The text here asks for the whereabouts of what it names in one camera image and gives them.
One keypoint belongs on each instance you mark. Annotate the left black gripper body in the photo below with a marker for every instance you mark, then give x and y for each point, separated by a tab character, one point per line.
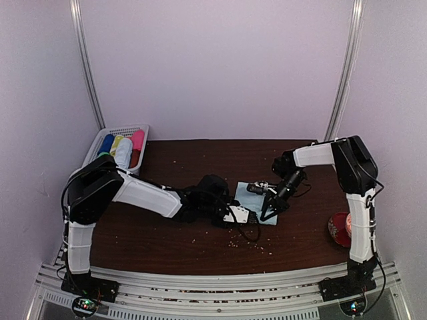
209	210

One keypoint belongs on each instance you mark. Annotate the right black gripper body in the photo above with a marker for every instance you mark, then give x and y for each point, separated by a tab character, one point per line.
293	178

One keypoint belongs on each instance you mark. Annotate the light blue towel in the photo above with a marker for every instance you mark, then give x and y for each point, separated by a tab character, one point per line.
123	153
253	202

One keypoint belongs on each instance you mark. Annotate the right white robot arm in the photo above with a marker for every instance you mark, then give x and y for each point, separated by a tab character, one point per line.
357	175

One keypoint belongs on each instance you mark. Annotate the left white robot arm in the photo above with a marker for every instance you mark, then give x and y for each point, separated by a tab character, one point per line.
91	189

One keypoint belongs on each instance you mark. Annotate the red floral bowl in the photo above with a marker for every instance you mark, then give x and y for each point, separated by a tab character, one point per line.
338	229

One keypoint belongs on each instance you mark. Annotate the dark red rolled towel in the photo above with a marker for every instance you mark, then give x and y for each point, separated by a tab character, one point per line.
135	155

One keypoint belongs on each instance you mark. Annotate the orange white patterned bowl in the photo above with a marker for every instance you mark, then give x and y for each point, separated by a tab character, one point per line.
348	225

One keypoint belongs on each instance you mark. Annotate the pink rolled towel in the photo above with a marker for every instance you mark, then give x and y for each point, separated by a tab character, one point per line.
138	139

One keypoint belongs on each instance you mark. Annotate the white plastic basket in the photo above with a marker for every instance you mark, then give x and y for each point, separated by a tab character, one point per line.
126	131

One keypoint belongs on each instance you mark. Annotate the yellow rolled towel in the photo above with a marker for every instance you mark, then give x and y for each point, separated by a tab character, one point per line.
115	144

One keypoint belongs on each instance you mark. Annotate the blue rolled towel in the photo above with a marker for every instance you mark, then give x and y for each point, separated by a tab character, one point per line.
106	144

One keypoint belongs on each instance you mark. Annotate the green rolled towel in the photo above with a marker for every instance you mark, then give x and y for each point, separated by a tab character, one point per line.
102	154

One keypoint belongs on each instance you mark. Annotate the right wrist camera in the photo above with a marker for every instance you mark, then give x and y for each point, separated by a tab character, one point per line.
260	187

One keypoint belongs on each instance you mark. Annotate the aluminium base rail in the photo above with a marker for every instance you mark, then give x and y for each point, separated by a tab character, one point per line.
281	295

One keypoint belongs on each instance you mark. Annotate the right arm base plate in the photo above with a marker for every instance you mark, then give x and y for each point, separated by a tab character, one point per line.
341	287

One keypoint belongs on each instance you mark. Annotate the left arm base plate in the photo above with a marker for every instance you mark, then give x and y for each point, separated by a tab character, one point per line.
94	288

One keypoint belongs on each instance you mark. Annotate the right aluminium frame post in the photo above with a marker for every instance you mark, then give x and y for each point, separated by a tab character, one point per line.
350	57

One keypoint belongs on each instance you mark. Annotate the aluminium frame post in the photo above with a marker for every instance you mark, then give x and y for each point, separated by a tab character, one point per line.
350	57
76	16

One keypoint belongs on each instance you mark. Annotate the left aluminium frame post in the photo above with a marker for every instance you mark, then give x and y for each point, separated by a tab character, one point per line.
76	16

